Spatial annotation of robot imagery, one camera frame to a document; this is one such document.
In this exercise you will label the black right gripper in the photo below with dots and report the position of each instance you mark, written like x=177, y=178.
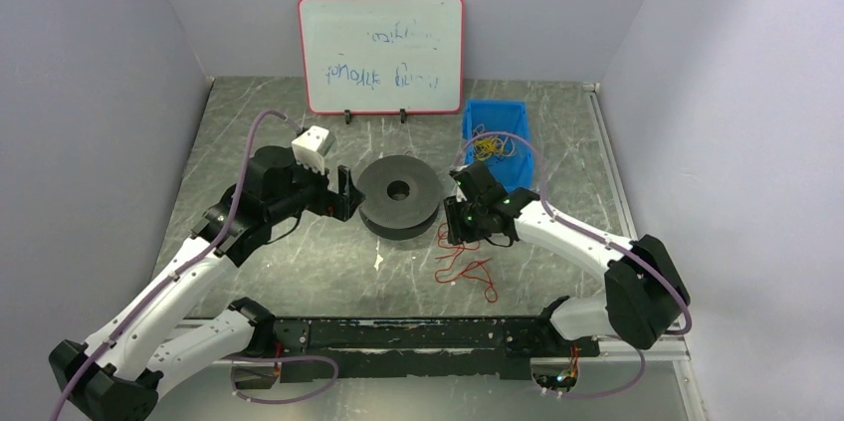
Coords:
x=458, y=217

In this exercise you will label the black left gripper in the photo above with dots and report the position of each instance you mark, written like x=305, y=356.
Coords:
x=336, y=196

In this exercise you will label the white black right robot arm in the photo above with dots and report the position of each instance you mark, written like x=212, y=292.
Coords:
x=643, y=293

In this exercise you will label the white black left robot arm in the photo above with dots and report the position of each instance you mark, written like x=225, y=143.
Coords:
x=122, y=370

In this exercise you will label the blue plastic bin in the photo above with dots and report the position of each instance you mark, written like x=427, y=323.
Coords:
x=492, y=125

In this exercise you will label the red framed whiteboard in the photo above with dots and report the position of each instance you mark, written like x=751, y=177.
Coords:
x=383, y=56

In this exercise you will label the dark grey cable spool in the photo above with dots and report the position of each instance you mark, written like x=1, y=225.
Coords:
x=402, y=195

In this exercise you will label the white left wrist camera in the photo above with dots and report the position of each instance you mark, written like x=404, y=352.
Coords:
x=311, y=147

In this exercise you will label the black base frame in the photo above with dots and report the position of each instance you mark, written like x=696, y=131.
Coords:
x=377, y=347

